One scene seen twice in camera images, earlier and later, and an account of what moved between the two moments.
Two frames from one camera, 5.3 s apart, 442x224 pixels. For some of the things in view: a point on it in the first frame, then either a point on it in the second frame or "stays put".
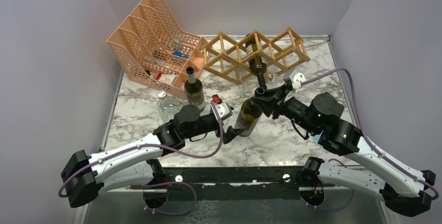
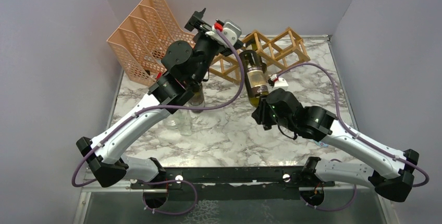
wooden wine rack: x=224 y=57 stays put
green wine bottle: x=193 y=88 stays put
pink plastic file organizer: x=149 y=46 stays put
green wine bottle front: x=248 y=117 to x=254 y=70
